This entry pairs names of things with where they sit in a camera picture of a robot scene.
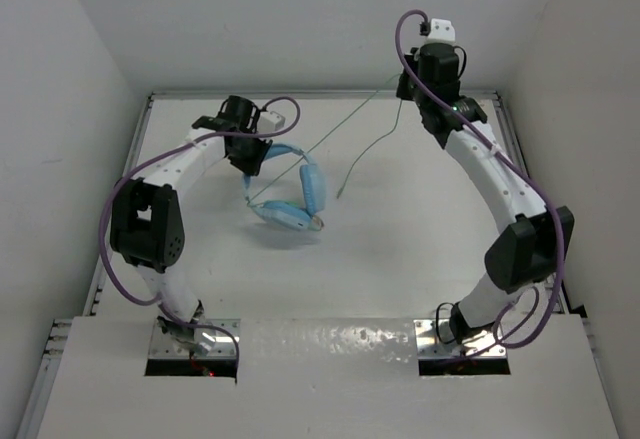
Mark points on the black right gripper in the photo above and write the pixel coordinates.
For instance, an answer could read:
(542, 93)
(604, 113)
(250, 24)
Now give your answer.
(404, 88)

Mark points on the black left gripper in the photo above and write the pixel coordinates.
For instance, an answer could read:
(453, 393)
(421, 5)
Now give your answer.
(250, 167)

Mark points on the light blue headphones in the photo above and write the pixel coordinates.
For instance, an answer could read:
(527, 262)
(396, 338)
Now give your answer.
(286, 214)

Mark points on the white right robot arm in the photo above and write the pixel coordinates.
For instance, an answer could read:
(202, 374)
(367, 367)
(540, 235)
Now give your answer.
(533, 235)

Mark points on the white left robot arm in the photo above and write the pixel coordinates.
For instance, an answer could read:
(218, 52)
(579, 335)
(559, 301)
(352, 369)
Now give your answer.
(146, 226)

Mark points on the white front cover board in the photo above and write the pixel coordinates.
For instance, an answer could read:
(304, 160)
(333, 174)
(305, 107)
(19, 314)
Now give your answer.
(323, 379)

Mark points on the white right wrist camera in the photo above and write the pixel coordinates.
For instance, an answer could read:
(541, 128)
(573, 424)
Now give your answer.
(438, 31)

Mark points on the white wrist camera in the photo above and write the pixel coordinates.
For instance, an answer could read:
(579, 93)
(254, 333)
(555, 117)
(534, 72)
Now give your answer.
(270, 122)
(438, 31)

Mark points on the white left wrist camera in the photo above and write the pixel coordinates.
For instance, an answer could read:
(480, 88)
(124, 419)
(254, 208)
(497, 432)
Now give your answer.
(270, 122)

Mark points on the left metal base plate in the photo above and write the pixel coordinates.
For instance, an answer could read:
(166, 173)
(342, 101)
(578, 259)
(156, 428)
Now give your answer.
(170, 341)

